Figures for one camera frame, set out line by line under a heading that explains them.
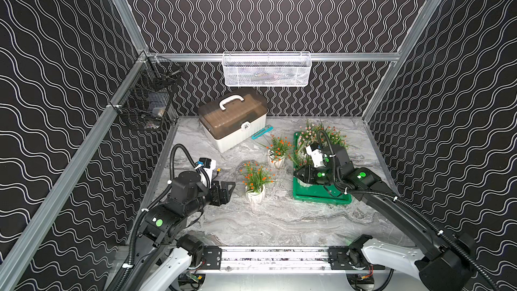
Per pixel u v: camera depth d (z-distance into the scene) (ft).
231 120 3.03
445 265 1.23
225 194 1.99
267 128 3.75
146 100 3.01
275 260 2.49
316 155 2.30
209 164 2.00
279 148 2.97
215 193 1.93
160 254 1.61
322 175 2.11
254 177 2.56
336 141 3.03
